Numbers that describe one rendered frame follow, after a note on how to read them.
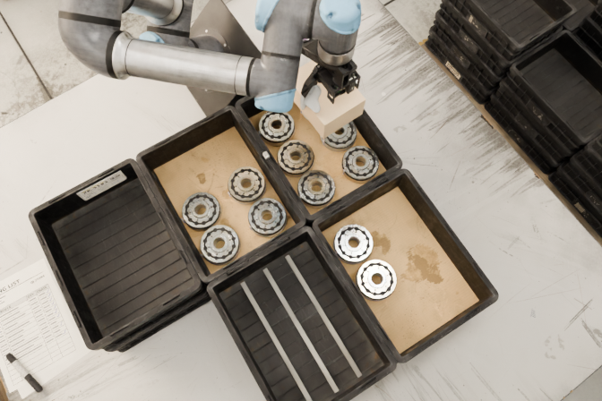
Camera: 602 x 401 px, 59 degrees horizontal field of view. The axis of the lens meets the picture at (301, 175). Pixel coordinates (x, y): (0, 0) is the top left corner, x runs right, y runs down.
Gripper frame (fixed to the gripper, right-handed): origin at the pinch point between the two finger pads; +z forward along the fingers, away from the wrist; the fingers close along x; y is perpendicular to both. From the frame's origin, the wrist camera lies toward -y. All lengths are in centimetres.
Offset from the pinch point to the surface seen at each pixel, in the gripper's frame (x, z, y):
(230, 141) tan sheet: -22.0, 27.0, -13.5
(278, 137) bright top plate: -10.6, 24.1, -5.8
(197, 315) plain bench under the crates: -56, 40, 21
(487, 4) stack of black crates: 98, 61, -21
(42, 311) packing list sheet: -91, 40, -5
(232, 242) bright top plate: -37.4, 23.6, 12.5
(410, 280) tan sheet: -4, 26, 47
